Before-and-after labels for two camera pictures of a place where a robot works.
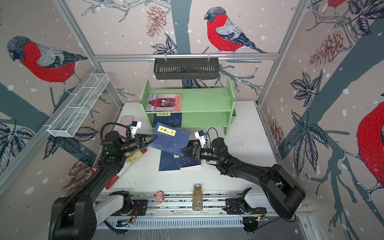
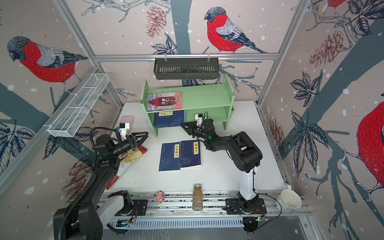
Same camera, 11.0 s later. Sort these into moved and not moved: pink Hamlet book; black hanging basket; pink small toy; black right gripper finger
Moved: black right gripper finger
Not moved: black hanging basket; pink small toy; pink Hamlet book
